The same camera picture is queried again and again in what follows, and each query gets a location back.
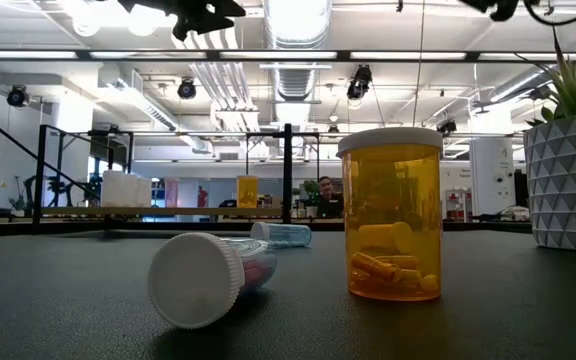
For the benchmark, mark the wooden tray board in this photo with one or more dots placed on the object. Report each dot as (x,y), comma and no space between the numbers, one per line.
(193,211)

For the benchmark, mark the dark red pill bottle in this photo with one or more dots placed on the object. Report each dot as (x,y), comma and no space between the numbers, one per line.
(202,197)

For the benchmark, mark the white pillar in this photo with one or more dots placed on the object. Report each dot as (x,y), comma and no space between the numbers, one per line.
(490,175)

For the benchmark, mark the white pill bottle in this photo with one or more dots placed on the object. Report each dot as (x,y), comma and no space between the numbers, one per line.
(145,195)
(130,192)
(112,190)

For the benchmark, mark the succulent in white pot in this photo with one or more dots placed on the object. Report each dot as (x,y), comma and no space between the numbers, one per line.
(568,185)

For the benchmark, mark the person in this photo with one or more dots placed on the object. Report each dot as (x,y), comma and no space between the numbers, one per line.
(329,200)

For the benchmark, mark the background green plant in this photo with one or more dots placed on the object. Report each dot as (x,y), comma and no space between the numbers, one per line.
(311,190)

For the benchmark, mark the blue pill bottle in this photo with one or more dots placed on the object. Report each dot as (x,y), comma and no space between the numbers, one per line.
(288,235)

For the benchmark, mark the black ceiling spotlight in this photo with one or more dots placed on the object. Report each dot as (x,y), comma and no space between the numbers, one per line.
(359,82)
(447,127)
(18,96)
(186,89)

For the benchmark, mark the black table mat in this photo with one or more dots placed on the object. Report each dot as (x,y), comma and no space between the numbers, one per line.
(493,310)

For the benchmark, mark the silver air duct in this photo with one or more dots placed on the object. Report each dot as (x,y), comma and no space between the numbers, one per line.
(295,80)

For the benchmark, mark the small pink pill bottle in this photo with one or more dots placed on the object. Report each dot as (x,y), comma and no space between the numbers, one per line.
(171,194)

